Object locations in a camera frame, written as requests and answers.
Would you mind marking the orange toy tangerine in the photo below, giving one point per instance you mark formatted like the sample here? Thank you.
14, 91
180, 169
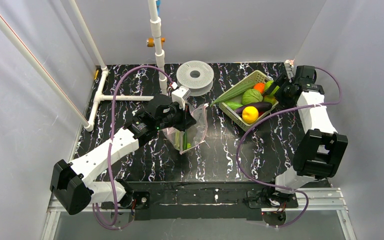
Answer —
260, 87

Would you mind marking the yellow toy lemon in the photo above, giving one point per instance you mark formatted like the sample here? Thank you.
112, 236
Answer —
250, 115

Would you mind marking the green toy apple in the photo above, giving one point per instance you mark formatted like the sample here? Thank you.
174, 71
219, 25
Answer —
270, 88

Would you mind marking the grey filament spool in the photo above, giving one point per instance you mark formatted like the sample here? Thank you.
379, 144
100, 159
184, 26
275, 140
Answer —
197, 76

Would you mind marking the clear pink zip top bag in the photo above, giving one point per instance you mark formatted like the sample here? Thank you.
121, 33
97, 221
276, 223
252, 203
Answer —
197, 132

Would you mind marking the green toy okra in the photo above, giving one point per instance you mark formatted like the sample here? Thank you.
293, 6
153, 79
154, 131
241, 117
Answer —
234, 91

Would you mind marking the toy celery stalk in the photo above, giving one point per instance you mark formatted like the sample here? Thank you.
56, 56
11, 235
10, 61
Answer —
181, 141

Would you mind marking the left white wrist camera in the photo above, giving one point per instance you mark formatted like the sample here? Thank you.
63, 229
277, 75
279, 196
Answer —
180, 96

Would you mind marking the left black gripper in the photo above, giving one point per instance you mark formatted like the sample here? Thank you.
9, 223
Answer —
185, 120

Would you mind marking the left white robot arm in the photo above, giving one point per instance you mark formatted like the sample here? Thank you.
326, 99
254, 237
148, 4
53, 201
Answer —
74, 183

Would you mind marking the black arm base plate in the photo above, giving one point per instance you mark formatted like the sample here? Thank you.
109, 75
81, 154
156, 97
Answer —
203, 200

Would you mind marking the purple toy eggplant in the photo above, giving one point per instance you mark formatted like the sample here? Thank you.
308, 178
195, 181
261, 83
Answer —
262, 106

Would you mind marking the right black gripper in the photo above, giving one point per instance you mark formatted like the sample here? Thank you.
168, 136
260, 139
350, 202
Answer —
281, 88

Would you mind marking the green perforated plastic basket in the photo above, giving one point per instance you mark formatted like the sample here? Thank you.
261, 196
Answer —
256, 76

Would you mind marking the orange pipe clamp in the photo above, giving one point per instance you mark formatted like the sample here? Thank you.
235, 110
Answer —
150, 42

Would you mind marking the green toy cabbage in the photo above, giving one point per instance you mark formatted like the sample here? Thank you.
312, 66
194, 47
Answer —
251, 96

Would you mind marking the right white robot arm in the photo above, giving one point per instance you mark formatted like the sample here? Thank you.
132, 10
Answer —
322, 148

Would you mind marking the green toy cucumber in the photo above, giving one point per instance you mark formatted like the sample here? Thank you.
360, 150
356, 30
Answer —
233, 105

